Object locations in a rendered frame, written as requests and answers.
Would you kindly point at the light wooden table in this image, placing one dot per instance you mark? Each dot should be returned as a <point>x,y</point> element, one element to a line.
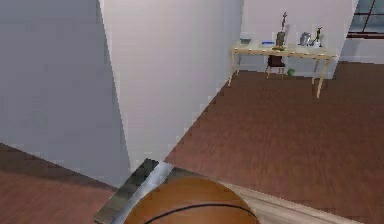
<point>283,52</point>

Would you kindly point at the tall dark statue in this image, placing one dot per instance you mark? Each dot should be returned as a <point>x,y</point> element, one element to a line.
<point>281,37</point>

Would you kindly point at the green ball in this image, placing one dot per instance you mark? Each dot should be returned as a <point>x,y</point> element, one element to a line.
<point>291,72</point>

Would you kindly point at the blue flat object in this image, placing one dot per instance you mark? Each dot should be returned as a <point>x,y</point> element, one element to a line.
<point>267,42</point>

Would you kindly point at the dark wooden chair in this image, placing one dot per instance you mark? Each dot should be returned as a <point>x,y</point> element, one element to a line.
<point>275,63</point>

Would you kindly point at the silver kettle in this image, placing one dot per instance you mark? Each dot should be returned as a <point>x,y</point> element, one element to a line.
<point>304,39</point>

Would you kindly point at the orange basketball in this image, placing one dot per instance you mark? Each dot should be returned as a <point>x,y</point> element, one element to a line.
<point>193,200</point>

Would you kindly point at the grey bowl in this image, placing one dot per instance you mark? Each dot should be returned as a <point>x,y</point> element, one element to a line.
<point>245,40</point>

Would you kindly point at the dark framed window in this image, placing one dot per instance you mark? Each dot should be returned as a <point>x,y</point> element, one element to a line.
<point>366,18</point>

